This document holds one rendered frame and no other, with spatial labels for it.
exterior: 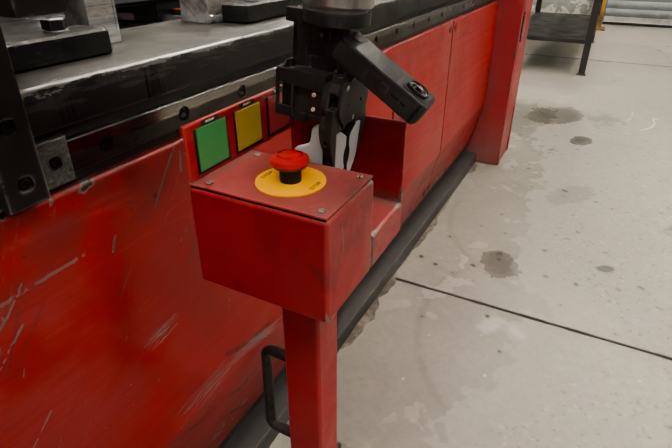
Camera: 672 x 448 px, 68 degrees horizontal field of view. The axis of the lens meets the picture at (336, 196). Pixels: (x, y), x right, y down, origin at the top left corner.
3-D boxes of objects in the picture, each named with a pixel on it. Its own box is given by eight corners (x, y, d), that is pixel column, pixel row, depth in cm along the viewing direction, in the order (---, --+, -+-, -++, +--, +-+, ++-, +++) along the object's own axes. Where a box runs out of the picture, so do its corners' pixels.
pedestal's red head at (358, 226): (327, 325, 49) (326, 156, 41) (201, 280, 56) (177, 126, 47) (400, 231, 65) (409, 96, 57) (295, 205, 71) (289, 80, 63)
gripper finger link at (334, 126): (333, 155, 59) (339, 84, 55) (346, 159, 58) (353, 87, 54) (313, 170, 55) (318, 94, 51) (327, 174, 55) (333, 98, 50)
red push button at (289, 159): (297, 198, 48) (296, 164, 47) (263, 190, 50) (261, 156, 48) (317, 182, 52) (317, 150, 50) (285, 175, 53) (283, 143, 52)
